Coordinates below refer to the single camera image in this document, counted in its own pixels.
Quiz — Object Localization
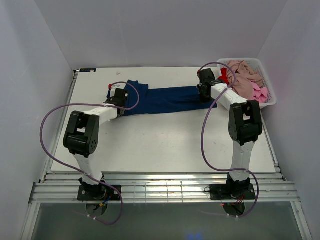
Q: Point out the dark blue t shirt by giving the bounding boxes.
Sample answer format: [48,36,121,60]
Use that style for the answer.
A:
[115,80,214,116]

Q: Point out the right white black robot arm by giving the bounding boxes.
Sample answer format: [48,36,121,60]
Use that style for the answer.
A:
[197,68,263,201]

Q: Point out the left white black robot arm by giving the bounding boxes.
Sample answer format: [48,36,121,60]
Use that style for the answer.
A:
[63,86,129,200]

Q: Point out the red t shirt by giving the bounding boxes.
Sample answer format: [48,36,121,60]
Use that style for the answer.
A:
[218,67,230,85]

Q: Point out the white perforated plastic basket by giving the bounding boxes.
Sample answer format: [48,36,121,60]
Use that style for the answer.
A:
[218,58,277,109]

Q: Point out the beige pink t shirt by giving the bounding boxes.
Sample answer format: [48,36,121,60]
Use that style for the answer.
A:
[228,60,263,100]

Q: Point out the blue white label sticker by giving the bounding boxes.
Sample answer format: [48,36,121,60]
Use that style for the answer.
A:
[79,68,97,73]

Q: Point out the bright pink t shirt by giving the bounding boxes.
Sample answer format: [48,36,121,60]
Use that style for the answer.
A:
[251,82,269,104]

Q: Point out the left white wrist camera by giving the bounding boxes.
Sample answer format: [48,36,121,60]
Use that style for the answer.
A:
[107,84,124,98]

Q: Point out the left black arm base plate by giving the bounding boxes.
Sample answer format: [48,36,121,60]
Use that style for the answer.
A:
[76,185,120,202]

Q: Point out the aluminium frame rails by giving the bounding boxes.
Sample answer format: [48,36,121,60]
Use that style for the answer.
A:
[29,172,300,204]

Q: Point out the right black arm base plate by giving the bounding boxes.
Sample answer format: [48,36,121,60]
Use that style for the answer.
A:
[209,184,256,200]

